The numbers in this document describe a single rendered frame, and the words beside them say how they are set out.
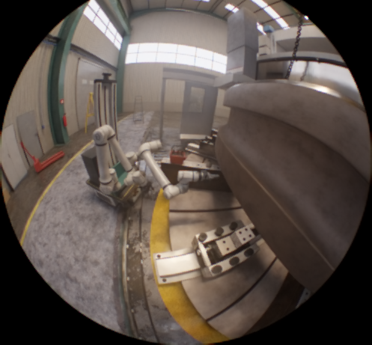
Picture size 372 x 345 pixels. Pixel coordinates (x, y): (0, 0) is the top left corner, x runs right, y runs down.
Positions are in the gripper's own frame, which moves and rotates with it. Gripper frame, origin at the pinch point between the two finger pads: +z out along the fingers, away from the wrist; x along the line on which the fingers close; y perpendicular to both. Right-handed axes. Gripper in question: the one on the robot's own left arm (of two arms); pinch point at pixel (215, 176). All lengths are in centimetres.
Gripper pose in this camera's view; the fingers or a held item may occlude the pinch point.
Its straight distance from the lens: 100.3
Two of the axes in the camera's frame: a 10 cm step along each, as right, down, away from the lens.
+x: -0.9, -5.0, 8.6
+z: 9.9, 0.4, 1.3
